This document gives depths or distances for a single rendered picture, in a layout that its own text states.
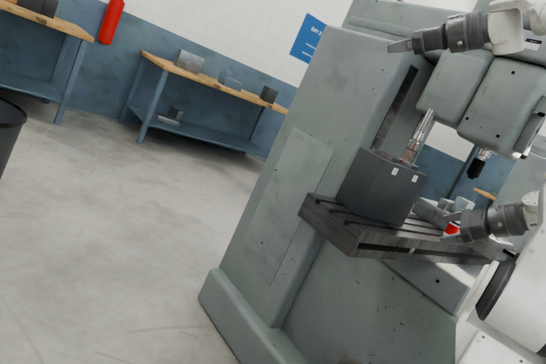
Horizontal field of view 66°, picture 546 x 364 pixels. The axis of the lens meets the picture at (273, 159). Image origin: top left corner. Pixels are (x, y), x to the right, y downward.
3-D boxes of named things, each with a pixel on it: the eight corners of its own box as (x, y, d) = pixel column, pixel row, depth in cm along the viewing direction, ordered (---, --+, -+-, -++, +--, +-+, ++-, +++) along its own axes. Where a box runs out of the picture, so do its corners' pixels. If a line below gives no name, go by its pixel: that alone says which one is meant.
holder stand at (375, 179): (402, 227, 139) (431, 172, 135) (357, 215, 126) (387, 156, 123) (378, 210, 149) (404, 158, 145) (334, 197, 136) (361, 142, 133)
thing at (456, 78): (478, 139, 173) (511, 80, 168) (452, 124, 157) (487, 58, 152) (439, 123, 187) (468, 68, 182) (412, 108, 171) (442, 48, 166)
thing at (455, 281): (493, 312, 161) (509, 286, 159) (452, 318, 138) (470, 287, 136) (393, 241, 198) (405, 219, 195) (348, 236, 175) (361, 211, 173)
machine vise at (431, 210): (504, 261, 159) (520, 236, 157) (490, 259, 149) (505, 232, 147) (428, 214, 184) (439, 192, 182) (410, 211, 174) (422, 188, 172)
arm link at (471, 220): (467, 252, 120) (513, 248, 113) (456, 226, 117) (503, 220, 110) (470, 225, 130) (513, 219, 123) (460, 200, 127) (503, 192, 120)
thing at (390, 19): (504, 88, 168) (530, 41, 164) (482, 70, 153) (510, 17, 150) (362, 47, 227) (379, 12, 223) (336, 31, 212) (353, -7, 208)
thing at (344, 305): (457, 476, 158) (539, 346, 147) (413, 506, 137) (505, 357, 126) (320, 328, 217) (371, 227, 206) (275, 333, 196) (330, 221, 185)
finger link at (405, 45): (387, 42, 106) (412, 37, 103) (389, 54, 107) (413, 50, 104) (385, 43, 105) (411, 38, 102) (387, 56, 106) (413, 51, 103)
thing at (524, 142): (526, 156, 149) (557, 101, 145) (522, 153, 147) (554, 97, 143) (515, 151, 152) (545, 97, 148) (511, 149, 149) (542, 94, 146)
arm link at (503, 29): (468, 61, 99) (524, 52, 93) (463, 14, 96) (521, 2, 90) (472, 54, 108) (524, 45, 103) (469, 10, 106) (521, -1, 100)
